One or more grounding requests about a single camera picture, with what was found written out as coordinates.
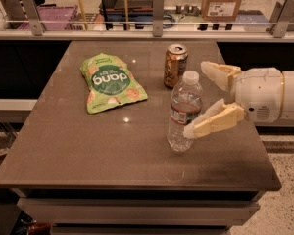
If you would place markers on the grey table base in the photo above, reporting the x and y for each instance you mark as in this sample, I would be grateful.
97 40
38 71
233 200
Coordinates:
164 214

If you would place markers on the clear plastic water bottle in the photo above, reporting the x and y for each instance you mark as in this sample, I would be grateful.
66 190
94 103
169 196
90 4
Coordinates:
186 105

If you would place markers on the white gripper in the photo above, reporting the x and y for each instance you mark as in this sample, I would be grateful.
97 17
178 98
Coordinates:
259 91

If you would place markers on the metal railing post left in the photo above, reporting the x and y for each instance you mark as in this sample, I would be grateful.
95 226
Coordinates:
35 24

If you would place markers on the purple plastic crate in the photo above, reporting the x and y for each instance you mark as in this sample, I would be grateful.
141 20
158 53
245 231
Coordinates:
57 18

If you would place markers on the metal railing post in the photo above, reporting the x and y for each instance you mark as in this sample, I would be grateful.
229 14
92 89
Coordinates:
281 25
35 24
158 11

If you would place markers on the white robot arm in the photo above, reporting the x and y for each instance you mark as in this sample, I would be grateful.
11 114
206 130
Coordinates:
287 97

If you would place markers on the metal railing post centre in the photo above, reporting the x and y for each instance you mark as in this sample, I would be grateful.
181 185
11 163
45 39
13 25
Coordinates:
158 11

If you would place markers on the metal railing post right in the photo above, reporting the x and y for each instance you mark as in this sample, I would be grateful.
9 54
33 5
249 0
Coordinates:
281 25

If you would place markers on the green dang chip bag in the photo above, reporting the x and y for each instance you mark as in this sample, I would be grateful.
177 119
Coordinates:
111 84

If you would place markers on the orange soda can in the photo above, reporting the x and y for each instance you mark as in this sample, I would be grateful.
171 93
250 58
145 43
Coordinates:
175 64

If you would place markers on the cardboard box with label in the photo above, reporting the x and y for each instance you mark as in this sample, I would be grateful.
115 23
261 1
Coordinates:
220 10

